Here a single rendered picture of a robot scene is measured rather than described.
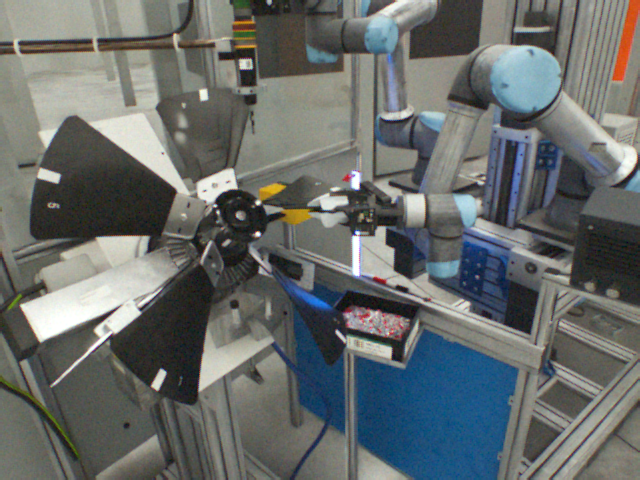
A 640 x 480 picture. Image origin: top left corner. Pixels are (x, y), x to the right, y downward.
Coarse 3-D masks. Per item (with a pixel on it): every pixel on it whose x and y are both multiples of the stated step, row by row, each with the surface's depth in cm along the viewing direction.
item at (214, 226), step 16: (224, 192) 92; (240, 192) 94; (208, 208) 92; (224, 208) 91; (240, 208) 93; (256, 208) 95; (208, 224) 90; (224, 224) 89; (240, 224) 92; (256, 224) 94; (192, 240) 96; (208, 240) 93; (224, 240) 90; (240, 240) 90; (256, 240) 92; (224, 256) 98; (240, 256) 101
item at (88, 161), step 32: (64, 128) 79; (64, 160) 80; (96, 160) 82; (128, 160) 84; (32, 192) 78; (64, 192) 80; (96, 192) 83; (128, 192) 85; (160, 192) 87; (32, 224) 79; (64, 224) 82; (96, 224) 85; (128, 224) 87; (160, 224) 90
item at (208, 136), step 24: (192, 96) 107; (216, 96) 107; (240, 96) 108; (168, 120) 105; (192, 120) 105; (216, 120) 104; (240, 120) 104; (192, 144) 103; (216, 144) 101; (240, 144) 101; (192, 168) 101; (216, 168) 100
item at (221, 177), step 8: (232, 168) 99; (208, 176) 100; (216, 176) 100; (224, 176) 99; (232, 176) 98; (200, 184) 100; (208, 184) 100; (224, 184) 98; (232, 184) 98; (200, 192) 100; (208, 192) 99; (216, 192) 98; (208, 200) 98
